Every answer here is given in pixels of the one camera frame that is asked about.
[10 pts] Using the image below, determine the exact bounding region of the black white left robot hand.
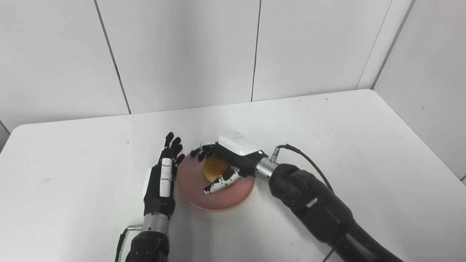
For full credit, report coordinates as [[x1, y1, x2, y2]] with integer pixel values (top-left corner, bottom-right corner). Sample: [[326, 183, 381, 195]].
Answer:
[[142, 132, 186, 220]]

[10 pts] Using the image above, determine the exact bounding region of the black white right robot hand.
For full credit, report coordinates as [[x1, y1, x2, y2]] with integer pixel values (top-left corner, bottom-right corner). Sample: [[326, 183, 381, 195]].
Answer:
[[190, 131, 268, 195]]

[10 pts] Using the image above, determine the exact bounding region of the hamburger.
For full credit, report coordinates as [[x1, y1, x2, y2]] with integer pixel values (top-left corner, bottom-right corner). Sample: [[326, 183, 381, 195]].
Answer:
[[201, 155, 236, 190]]

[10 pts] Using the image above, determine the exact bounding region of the pink plate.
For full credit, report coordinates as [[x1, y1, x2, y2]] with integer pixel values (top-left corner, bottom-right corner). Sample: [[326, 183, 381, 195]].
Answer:
[[177, 153, 255, 212]]

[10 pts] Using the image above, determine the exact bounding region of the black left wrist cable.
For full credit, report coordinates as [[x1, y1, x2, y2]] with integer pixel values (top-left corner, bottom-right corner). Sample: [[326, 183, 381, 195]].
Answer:
[[115, 225, 143, 262]]

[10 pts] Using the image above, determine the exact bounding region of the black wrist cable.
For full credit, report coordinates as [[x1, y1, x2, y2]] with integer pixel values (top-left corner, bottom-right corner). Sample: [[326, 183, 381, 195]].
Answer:
[[269, 144, 335, 193], [115, 225, 143, 262]]

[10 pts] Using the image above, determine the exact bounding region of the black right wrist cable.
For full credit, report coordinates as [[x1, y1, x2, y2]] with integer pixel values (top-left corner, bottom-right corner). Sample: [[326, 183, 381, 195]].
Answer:
[[269, 144, 335, 193]]

